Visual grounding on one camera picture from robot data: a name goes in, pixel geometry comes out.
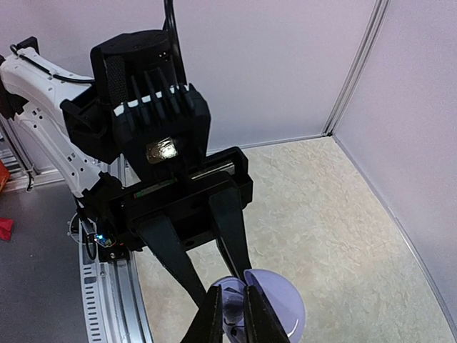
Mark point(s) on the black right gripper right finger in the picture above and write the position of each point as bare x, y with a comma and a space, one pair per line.
260, 320

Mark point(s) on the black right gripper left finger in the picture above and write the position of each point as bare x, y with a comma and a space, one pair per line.
206, 326

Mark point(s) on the orange bag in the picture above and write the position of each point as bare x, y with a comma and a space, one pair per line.
4, 175

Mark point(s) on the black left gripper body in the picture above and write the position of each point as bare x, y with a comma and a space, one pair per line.
186, 204

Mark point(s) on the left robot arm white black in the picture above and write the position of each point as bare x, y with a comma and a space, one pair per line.
70, 116

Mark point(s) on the red object on floor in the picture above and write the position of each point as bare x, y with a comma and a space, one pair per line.
6, 226

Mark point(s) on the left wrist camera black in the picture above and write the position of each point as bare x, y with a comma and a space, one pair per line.
162, 131

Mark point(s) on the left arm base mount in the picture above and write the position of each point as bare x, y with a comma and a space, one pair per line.
96, 236

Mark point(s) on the aluminium front rail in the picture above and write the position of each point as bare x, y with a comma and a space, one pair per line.
114, 309

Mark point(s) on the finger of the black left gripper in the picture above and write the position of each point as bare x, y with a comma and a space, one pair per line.
230, 231
161, 238

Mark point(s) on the lavender earbud charging case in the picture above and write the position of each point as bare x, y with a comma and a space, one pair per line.
282, 295

